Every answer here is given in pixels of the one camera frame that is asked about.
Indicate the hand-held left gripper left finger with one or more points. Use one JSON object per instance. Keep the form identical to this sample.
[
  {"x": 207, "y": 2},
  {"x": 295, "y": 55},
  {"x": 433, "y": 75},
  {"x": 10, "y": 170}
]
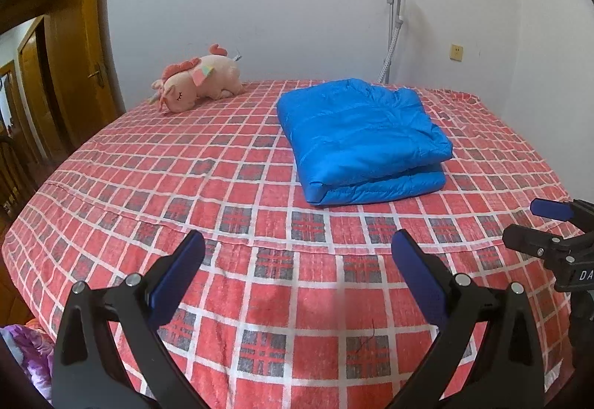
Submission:
[{"x": 178, "y": 272}]

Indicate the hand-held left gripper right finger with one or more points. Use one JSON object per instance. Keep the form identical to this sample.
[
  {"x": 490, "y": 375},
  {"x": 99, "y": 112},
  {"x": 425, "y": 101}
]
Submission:
[{"x": 417, "y": 272}]

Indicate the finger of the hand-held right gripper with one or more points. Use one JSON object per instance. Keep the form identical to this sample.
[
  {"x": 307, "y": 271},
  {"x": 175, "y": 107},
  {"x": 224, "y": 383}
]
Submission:
[
  {"x": 545, "y": 208},
  {"x": 524, "y": 239}
]

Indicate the blue puffer jacket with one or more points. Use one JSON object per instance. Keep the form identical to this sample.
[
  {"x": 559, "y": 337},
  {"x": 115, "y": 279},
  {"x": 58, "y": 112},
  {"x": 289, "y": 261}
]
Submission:
[{"x": 362, "y": 135}]

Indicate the red plaid bed blanket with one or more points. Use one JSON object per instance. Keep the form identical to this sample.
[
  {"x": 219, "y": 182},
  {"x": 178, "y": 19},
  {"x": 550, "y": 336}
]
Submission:
[{"x": 278, "y": 297}]

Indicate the purple floral cloth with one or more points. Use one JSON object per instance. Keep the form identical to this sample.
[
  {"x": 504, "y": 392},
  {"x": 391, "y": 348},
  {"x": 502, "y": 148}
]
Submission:
[{"x": 28, "y": 353}]

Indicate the pink unicorn plush toy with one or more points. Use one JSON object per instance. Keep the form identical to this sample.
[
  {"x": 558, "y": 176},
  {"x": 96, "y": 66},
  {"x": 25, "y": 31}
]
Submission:
[{"x": 204, "y": 79}]

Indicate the dark wooden chair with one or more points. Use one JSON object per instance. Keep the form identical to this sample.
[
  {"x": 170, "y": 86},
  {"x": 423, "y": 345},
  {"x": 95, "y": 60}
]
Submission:
[{"x": 9, "y": 177}]

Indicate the open wooden inner door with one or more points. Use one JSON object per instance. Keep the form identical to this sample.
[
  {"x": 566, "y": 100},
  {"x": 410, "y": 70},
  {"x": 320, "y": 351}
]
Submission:
[{"x": 32, "y": 88}]

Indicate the white garment steamer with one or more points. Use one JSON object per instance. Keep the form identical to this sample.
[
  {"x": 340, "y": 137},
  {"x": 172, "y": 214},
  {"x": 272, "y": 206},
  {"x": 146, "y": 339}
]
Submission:
[{"x": 394, "y": 19}]

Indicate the yellowed wall socket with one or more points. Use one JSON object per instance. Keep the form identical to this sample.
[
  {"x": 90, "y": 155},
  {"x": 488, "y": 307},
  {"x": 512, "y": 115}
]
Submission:
[{"x": 456, "y": 52}]

